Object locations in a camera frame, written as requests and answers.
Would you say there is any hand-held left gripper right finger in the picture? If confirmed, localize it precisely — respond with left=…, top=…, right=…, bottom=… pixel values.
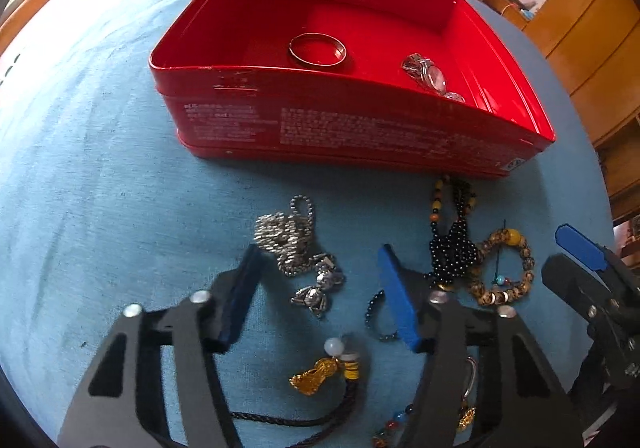
left=377, top=244, right=583, bottom=448

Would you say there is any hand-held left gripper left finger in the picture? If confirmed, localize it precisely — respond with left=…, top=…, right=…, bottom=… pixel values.
left=56, top=244, right=264, bottom=448

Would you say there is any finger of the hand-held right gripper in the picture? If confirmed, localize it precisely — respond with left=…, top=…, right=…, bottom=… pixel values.
left=555, top=224, right=640, bottom=289
left=542, top=254, right=640, bottom=329

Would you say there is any small black bead bracelet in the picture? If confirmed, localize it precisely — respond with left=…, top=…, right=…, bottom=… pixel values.
left=365, top=290, right=401, bottom=343

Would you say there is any brown wooden bead bracelet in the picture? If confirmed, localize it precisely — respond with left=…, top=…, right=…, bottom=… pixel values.
left=467, top=228, right=536, bottom=307

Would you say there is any silver ball chain necklace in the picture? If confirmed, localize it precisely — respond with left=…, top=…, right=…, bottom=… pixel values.
left=255, top=195, right=318, bottom=275

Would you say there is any silver charm pendant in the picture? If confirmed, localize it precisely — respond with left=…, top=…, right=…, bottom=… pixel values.
left=290, top=252, right=347, bottom=319

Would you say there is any black bead necklace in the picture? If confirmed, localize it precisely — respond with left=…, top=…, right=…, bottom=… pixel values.
left=424, top=176, right=483, bottom=291

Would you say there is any gold pendant black cord necklace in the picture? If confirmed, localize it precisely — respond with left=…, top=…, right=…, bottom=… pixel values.
left=227, top=337, right=366, bottom=448

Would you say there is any multicoloured bead bracelet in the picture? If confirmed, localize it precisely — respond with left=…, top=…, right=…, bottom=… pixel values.
left=371, top=403, right=416, bottom=448

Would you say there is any gold charm key ring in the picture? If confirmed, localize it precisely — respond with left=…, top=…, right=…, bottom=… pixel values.
left=456, top=357, right=481, bottom=431

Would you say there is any red tin box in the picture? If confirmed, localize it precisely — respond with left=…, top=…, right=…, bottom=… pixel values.
left=148, top=0, right=557, bottom=179

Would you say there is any silver wristwatch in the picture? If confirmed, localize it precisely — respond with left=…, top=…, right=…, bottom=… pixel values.
left=401, top=52, right=466, bottom=103

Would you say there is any silver bangle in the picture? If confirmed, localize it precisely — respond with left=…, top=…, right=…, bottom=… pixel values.
left=288, top=33, right=347, bottom=68

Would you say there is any wooden wardrobe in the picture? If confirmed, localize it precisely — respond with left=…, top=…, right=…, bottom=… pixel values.
left=522, top=0, right=640, bottom=219

